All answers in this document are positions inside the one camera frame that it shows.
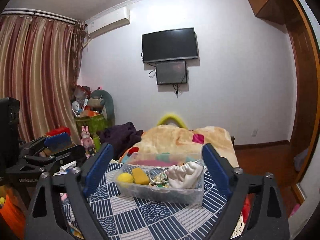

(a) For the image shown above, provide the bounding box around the red box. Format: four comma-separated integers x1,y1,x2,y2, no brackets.
45,126,71,137

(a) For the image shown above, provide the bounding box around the grey dinosaur plush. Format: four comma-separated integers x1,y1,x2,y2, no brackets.
88,89,115,126

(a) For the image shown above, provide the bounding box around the yellow felt doll head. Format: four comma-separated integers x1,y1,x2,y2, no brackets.
116,172,134,183

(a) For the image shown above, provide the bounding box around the yellow sponge block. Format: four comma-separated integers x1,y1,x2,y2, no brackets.
132,167,150,185

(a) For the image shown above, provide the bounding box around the pink bunny doll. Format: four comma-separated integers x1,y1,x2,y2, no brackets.
81,126,95,155

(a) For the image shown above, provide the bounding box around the white air conditioner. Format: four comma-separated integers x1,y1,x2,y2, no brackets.
87,7,130,39

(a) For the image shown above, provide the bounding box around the yellow green plush headboard item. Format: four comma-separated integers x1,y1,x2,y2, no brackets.
157,113,189,129

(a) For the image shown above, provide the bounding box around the striped red beige curtain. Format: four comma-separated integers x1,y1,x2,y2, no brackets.
1,15,86,144

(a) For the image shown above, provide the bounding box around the white drawstring pouch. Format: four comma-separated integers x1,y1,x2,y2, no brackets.
166,161,203,189

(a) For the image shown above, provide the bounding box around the beige patchwork fleece blanket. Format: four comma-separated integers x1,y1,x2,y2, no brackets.
119,125,239,167

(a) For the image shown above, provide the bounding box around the large wall television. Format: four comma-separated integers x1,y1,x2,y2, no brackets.
142,28,199,63

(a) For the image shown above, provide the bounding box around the small wall monitor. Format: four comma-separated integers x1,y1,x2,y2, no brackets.
156,61,188,85

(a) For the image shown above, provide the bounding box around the green cardboard box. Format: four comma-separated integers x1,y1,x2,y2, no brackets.
75,114,113,135

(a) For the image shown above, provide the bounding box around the orange sleeve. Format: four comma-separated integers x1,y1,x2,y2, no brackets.
1,194,25,239

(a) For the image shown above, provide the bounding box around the clear plastic storage box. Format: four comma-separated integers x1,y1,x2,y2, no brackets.
113,153,205,204

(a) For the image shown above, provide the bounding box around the dark purple clothing pile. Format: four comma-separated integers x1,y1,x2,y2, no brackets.
97,122,143,160

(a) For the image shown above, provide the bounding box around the floral yellow fabric cloth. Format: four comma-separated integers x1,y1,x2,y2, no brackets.
149,171,169,188

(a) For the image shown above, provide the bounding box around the blue white patterned bedspread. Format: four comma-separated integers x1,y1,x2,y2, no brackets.
61,162,245,240

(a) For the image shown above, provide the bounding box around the wall power socket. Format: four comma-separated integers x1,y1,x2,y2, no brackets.
251,129,258,137

